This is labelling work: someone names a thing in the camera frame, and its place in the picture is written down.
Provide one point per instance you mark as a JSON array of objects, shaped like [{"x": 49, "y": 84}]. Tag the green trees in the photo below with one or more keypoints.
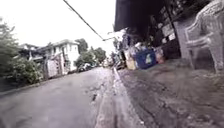
[{"x": 88, "y": 55}]

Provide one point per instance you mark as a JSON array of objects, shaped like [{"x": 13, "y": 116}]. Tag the pale concrete kerb strip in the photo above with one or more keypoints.
[{"x": 115, "y": 100}]

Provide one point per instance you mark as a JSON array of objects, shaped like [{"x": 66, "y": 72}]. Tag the white two-storey building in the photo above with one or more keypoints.
[{"x": 67, "y": 51}]

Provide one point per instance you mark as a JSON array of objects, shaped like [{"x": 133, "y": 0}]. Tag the roadside shop with dark awning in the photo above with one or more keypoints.
[{"x": 146, "y": 20}]

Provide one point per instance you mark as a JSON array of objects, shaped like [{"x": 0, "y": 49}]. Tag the low building with pale gate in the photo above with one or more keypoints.
[{"x": 50, "y": 65}]

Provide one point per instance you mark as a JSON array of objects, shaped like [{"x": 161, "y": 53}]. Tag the grey asphalt road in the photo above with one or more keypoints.
[{"x": 56, "y": 100}]

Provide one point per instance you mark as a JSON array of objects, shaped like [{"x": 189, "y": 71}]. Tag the dark dirt roadside ground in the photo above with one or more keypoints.
[{"x": 173, "y": 96}]

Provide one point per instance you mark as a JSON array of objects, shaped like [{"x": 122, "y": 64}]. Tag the green bushes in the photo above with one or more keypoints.
[{"x": 15, "y": 63}]

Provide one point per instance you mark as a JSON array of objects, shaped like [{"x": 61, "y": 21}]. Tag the white plastic chair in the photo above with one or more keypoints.
[{"x": 208, "y": 36}]

